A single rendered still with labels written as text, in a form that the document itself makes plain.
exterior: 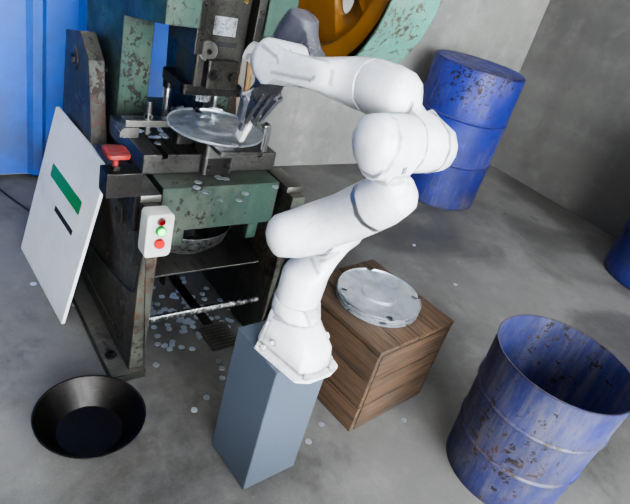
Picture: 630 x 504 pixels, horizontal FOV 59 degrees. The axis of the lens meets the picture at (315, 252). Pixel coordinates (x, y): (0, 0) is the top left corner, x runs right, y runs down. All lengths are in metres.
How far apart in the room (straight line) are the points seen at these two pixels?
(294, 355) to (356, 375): 0.48
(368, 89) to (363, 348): 0.90
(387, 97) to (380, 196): 0.18
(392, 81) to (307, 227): 0.34
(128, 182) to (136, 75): 0.48
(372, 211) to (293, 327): 0.41
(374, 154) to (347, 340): 0.91
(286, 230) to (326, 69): 0.33
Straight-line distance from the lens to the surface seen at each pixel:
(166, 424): 1.82
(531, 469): 1.83
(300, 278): 1.30
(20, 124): 2.95
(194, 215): 1.72
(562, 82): 4.75
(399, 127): 1.01
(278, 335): 1.37
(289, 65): 1.23
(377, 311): 1.82
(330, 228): 1.16
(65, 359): 2.00
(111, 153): 1.52
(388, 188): 1.05
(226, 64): 1.71
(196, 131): 1.69
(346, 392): 1.87
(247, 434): 1.58
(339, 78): 1.15
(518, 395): 1.70
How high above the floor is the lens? 1.38
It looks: 30 degrees down
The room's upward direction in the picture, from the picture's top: 16 degrees clockwise
